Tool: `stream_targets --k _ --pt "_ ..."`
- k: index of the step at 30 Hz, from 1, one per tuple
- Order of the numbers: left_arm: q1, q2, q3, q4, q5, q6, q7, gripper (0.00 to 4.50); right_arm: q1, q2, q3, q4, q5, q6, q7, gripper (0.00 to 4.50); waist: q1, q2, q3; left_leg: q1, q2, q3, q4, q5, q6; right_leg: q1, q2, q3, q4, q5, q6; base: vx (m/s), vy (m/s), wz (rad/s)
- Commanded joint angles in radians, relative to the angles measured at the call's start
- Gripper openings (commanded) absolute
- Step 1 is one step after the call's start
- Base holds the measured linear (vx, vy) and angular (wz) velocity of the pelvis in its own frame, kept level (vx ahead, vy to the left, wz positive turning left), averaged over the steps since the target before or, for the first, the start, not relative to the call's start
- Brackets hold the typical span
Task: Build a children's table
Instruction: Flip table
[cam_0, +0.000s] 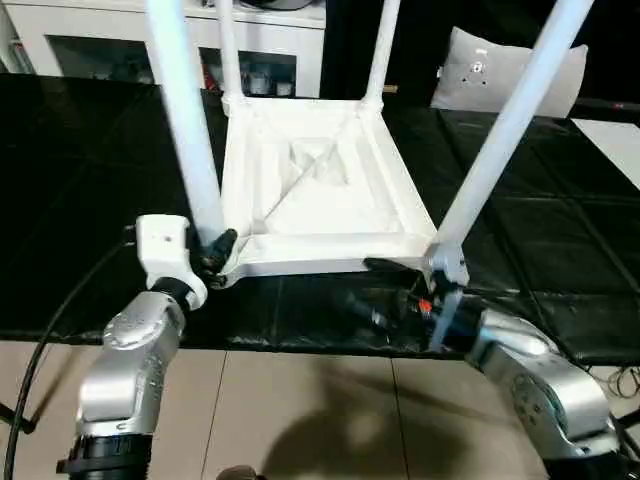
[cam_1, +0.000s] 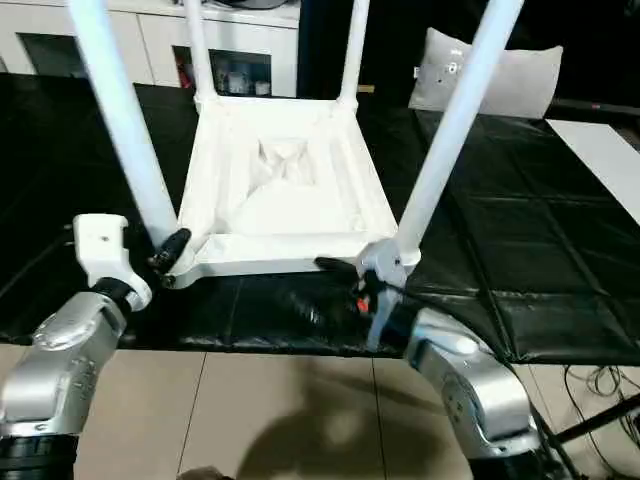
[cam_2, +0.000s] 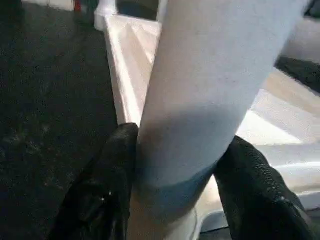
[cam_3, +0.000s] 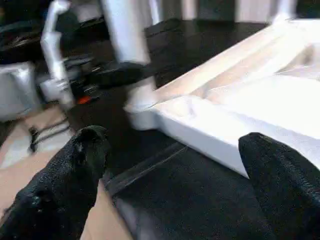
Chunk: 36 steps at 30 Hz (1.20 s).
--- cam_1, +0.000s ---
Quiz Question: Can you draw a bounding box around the white plastic table leg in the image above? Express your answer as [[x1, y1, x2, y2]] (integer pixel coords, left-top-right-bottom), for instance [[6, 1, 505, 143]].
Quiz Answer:
[[396, 0, 527, 270], [184, 0, 221, 107], [66, 0, 181, 250], [337, 0, 373, 108]]

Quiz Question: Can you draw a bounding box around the white sideboard with glass doors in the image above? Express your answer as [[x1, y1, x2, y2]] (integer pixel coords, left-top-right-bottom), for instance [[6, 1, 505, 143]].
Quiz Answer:
[[0, 4, 302, 100]]

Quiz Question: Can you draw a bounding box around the black metal rod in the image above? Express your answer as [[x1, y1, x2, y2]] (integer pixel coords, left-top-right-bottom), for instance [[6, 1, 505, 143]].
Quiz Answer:
[[553, 393, 640, 445]]

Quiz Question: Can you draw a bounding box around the white plastic table top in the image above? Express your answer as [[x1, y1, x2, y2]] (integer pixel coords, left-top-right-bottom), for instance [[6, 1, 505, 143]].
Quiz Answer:
[[161, 93, 425, 292]]

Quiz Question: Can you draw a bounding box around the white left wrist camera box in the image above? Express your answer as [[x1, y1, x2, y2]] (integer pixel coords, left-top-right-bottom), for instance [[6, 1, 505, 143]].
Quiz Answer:
[[72, 212, 155, 313]]

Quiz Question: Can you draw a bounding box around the white flat board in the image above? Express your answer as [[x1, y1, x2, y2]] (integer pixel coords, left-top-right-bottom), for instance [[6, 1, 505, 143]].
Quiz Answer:
[[543, 117, 640, 227]]

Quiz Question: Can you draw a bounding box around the black cabinet with yellow label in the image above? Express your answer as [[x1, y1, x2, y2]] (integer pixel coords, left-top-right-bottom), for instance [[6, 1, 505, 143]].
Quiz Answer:
[[296, 0, 437, 110]]

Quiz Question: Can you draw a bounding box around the light grey cushion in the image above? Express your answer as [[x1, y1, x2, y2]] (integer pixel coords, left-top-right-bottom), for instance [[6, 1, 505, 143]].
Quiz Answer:
[[406, 26, 566, 121]]

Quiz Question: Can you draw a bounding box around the black floor cable tangle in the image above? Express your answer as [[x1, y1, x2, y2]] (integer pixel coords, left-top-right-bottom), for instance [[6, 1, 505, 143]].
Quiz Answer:
[[563, 363, 640, 472]]

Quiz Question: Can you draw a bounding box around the brown rounded robot part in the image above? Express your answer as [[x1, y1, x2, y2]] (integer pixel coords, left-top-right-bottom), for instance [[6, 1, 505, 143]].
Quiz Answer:
[[181, 466, 227, 480]]

